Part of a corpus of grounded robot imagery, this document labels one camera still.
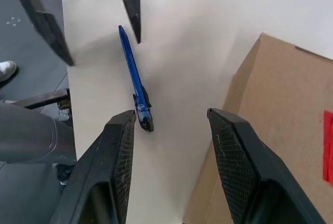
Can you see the brown cardboard box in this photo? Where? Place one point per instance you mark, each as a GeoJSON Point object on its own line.
{"type": "Point", "coordinates": [273, 91]}

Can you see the red tape strip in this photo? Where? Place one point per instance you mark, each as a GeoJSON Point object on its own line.
{"type": "Point", "coordinates": [328, 143]}

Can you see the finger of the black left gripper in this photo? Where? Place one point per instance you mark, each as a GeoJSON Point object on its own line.
{"type": "Point", "coordinates": [133, 2]}

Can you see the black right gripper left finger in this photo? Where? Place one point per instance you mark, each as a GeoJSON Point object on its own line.
{"type": "Point", "coordinates": [104, 161]}

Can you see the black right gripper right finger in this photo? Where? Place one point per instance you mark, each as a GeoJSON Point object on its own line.
{"type": "Point", "coordinates": [242, 161]}

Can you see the white shoe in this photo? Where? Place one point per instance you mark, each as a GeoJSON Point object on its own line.
{"type": "Point", "coordinates": [6, 69]}

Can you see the brown metal table frame bar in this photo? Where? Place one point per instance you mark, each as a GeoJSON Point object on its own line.
{"type": "Point", "coordinates": [44, 97]}

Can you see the blue pen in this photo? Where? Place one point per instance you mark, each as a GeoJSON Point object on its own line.
{"type": "Point", "coordinates": [130, 57]}

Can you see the dark table foot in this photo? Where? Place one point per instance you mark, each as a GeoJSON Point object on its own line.
{"type": "Point", "coordinates": [65, 173]}

